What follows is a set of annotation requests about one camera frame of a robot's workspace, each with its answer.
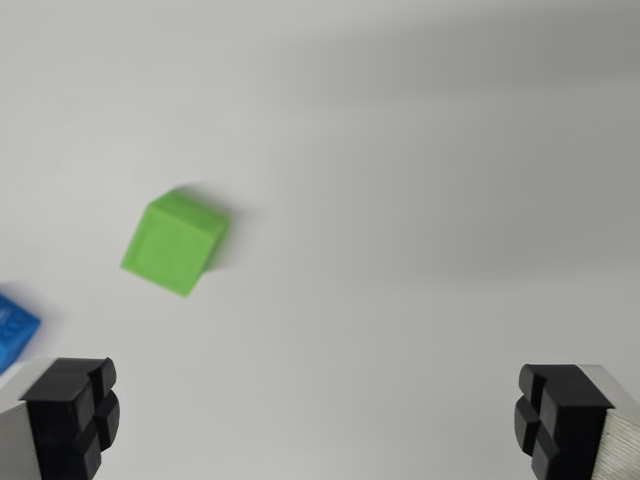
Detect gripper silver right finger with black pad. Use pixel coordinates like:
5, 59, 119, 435
513, 363, 640, 480

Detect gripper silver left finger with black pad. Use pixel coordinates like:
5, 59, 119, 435
0, 356, 122, 480

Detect blue soft embossed cube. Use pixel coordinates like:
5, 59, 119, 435
0, 282, 42, 377

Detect green soft cube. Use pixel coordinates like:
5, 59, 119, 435
119, 188, 232, 300

